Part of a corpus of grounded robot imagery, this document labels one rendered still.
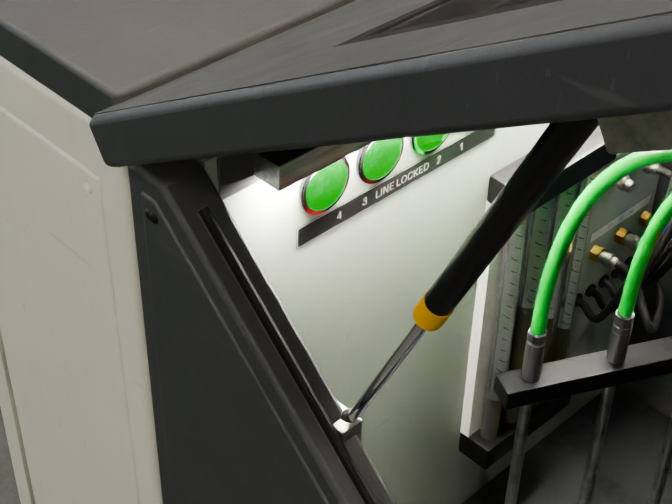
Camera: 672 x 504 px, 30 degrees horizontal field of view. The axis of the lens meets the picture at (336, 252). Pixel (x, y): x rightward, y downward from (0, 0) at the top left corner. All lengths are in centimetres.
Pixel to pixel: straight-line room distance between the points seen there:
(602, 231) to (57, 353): 59
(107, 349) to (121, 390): 4
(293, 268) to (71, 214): 17
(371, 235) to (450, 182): 10
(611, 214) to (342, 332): 40
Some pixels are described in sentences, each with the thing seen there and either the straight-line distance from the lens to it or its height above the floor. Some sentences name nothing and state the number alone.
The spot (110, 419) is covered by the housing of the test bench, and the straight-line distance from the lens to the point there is 109.
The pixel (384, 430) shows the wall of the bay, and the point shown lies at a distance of 122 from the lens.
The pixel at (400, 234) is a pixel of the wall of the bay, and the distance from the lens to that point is 106.
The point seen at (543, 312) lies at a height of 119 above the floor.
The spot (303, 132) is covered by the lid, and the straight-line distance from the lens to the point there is 65.
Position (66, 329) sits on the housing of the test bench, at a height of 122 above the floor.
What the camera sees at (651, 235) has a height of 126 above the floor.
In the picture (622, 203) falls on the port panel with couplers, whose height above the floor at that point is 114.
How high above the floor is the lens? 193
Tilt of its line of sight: 39 degrees down
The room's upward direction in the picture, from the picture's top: 1 degrees clockwise
